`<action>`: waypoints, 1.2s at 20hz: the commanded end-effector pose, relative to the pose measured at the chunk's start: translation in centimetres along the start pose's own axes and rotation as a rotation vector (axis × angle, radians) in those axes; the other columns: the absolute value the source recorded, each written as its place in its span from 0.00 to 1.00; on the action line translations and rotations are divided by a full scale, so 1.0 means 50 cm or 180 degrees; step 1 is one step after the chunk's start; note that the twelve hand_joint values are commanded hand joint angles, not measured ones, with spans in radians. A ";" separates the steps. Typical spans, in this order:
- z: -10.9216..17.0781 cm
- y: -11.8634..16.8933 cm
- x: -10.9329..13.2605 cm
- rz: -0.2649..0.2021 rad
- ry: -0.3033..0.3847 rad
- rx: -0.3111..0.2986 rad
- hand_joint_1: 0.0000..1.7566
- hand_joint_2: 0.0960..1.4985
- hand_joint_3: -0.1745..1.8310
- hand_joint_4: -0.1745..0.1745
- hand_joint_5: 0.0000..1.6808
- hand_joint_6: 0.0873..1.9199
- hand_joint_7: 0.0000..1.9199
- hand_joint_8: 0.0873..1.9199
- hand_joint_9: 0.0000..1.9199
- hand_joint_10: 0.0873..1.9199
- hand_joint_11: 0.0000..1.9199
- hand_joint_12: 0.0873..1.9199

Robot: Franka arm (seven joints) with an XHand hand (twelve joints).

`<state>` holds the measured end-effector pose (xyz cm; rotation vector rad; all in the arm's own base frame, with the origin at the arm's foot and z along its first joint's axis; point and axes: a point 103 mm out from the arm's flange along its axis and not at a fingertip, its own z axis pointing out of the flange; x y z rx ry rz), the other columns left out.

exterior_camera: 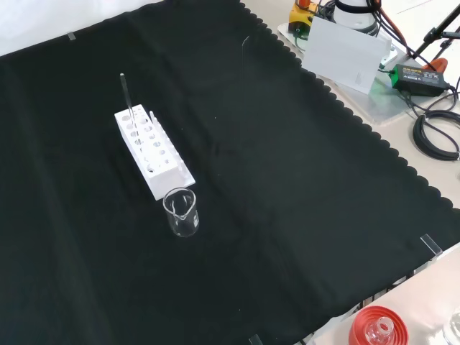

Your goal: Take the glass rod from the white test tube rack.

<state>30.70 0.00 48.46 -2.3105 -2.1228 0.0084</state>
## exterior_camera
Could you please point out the clear glass rod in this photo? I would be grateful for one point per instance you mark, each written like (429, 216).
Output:
(125, 93)

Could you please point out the white test tube rack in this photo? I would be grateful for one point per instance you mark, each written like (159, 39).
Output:
(163, 176)

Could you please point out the black bench cloth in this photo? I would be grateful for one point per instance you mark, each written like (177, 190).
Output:
(287, 179)

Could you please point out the clear glass beaker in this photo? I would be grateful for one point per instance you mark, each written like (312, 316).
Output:
(185, 224)

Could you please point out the pale board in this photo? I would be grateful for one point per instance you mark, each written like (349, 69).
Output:
(341, 54)

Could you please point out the clear plastic clip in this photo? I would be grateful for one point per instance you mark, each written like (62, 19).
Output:
(72, 36)
(255, 339)
(431, 245)

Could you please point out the yellow stop button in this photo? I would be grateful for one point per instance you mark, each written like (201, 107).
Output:
(298, 16)

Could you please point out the black power adapter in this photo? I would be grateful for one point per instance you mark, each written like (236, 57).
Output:
(417, 81)

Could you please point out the clear glass flask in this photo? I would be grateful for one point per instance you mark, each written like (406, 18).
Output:
(377, 334)

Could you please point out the orange clamp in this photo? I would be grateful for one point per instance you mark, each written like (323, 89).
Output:
(440, 64)

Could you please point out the black tripod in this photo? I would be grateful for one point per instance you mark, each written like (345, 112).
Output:
(430, 36)

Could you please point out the clear glass vessel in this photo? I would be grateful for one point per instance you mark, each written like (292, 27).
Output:
(454, 327)

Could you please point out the clear base plate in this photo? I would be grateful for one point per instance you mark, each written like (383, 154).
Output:
(381, 108)

